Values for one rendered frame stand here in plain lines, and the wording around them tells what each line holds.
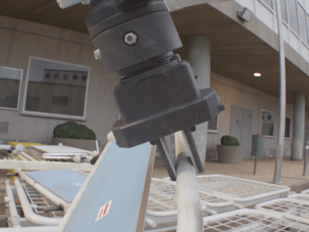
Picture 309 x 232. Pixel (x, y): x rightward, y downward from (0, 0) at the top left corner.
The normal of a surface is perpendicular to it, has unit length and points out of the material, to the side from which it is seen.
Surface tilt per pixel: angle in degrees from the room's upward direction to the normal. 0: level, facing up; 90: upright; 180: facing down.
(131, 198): 47
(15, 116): 90
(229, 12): 90
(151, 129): 108
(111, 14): 112
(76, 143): 101
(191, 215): 22
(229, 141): 73
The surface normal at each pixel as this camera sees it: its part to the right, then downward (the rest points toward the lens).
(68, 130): 0.62, -0.28
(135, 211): -0.65, -0.74
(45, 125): 0.63, 0.02
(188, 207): -0.22, -0.94
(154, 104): -0.07, 0.27
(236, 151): 0.11, 0.16
